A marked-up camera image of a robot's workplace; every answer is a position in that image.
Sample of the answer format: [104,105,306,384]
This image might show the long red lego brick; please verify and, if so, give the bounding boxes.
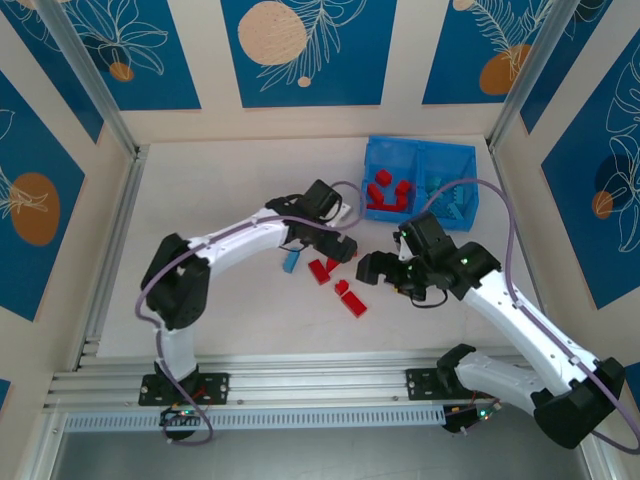
[342,291,369,318]

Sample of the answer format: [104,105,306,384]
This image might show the long blue lego brick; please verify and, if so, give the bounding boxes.
[439,184,469,206]

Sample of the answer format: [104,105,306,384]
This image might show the blue two-compartment plastic bin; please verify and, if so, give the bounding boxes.
[362,135,480,235]

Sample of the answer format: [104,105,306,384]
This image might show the blue panel with beige circle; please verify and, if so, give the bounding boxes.
[221,0,399,109]

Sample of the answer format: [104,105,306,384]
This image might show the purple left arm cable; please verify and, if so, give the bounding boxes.
[134,179,362,447]

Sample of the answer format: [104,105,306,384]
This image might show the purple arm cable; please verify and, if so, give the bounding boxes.
[417,178,640,454]
[134,179,362,447]

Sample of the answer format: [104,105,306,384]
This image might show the thin black camera cable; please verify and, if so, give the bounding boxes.
[409,287,450,308]

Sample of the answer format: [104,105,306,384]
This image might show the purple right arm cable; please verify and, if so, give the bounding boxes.
[417,178,640,454]

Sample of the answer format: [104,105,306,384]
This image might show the aluminium side rail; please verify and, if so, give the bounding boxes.
[73,144,151,371]
[487,139,560,361]

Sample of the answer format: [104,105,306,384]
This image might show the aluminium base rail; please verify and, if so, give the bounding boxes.
[42,349,596,412]

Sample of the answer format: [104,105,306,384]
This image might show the grey slotted cable duct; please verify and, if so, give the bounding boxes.
[64,405,447,432]

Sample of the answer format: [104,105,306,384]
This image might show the aluminium frame post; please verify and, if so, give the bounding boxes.
[487,0,581,149]
[34,0,141,157]

